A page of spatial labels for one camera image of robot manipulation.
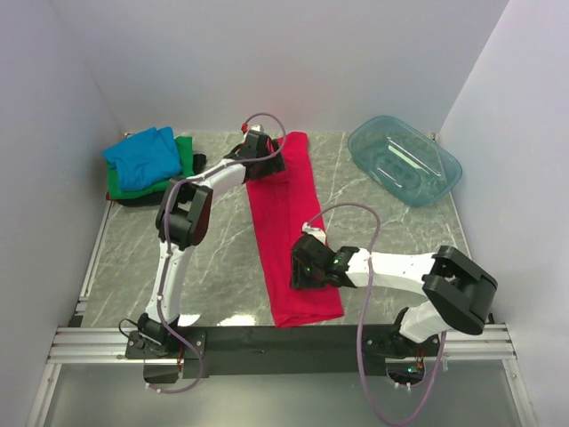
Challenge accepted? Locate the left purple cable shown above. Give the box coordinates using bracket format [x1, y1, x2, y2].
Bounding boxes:
[156, 112, 288, 395]

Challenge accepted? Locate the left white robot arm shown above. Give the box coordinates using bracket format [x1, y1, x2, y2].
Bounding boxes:
[137, 125, 285, 358]

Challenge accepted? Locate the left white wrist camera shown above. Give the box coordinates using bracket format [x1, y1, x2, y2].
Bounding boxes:
[241, 123, 264, 134]

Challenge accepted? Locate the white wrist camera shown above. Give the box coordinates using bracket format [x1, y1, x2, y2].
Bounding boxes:
[241, 123, 264, 134]
[302, 222, 327, 245]

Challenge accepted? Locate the purple cable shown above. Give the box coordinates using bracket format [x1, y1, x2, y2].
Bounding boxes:
[156, 112, 288, 395]
[306, 203, 448, 424]

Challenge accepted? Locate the folded blue t shirt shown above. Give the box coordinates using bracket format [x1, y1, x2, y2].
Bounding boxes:
[102, 126, 182, 191]

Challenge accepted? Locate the folded green t shirt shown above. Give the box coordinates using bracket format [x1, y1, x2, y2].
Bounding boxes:
[107, 135, 194, 199]

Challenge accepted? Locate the black base beam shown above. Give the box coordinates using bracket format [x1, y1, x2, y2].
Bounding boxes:
[125, 325, 440, 383]

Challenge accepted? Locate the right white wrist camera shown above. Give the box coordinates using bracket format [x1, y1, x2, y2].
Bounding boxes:
[302, 222, 327, 245]

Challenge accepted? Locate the aluminium frame rail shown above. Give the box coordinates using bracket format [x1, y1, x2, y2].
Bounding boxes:
[27, 202, 157, 426]

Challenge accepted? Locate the clear blue plastic tub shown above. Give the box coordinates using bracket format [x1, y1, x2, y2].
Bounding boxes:
[348, 116, 462, 207]

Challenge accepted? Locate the folded black t shirt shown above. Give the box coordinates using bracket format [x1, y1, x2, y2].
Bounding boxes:
[115, 153, 207, 207]

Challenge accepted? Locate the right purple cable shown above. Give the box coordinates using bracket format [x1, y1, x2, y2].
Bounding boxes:
[306, 203, 448, 424]

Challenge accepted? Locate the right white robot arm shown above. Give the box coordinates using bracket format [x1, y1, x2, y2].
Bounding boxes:
[291, 233, 498, 359]

